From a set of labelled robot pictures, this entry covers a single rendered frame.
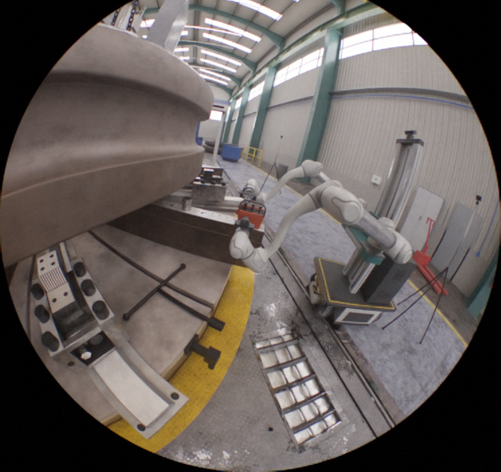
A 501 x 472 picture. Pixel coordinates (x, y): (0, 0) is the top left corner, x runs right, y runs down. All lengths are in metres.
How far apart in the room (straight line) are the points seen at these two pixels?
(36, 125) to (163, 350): 1.19
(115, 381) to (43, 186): 0.78
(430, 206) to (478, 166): 2.39
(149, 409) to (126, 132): 1.27
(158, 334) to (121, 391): 0.43
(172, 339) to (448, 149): 7.58
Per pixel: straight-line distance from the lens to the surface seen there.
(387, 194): 1.72
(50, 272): 0.79
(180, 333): 1.07
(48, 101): 0.94
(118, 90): 1.03
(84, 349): 0.85
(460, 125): 7.52
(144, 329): 1.10
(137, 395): 0.85
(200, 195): 2.28
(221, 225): 1.30
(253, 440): 1.32
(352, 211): 0.74
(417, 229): 6.27
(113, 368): 0.90
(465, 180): 6.85
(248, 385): 1.32
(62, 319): 0.79
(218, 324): 1.05
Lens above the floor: 1.27
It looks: 25 degrees down
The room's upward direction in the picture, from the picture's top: 14 degrees clockwise
